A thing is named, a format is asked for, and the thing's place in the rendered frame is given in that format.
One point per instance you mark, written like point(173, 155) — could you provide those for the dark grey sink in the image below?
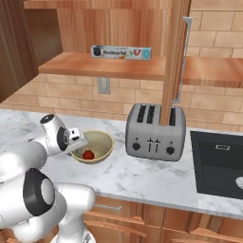
point(215, 167)

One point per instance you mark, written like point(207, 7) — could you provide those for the grey wall outlet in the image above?
point(103, 85)

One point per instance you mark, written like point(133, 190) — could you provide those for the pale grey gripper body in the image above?
point(79, 144)

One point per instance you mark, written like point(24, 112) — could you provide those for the silver four-slot toaster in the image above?
point(155, 139)

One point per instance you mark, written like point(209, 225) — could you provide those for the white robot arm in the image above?
point(19, 177)

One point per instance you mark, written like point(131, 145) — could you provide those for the beige bowl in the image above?
point(102, 144)

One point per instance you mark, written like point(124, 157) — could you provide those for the dark wooden cabinet door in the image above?
point(14, 47)

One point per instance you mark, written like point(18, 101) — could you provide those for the light wooden cabinet door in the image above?
point(174, 63)

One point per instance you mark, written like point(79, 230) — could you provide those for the aluminium foil box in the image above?
point(121, 52)

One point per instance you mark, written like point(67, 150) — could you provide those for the red bell pepper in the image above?
point(88, 154)

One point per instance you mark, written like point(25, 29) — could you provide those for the wooden wall cabinet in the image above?
point(101, 66)

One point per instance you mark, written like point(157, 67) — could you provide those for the wooden drawer front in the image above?
point(139, 215)
point(205, 228)

